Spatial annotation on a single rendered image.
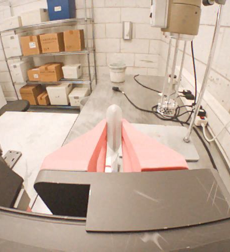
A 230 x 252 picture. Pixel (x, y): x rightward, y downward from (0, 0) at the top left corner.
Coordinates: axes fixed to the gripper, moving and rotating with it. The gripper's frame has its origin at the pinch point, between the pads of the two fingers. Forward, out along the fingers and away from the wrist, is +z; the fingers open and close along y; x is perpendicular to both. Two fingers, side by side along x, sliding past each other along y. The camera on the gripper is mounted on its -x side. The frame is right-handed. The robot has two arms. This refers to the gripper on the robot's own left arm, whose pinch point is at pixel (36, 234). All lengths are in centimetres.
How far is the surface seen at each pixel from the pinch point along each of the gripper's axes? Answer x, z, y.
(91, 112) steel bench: 5, 11, 61
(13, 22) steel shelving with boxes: 90, -111, 222
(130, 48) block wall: -32, 21, 241
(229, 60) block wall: -64, 15, 53
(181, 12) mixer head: -41, -13, 33
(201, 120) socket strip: -42, 34, 48
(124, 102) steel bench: -11, 20, 72
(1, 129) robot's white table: 44, -11, 47
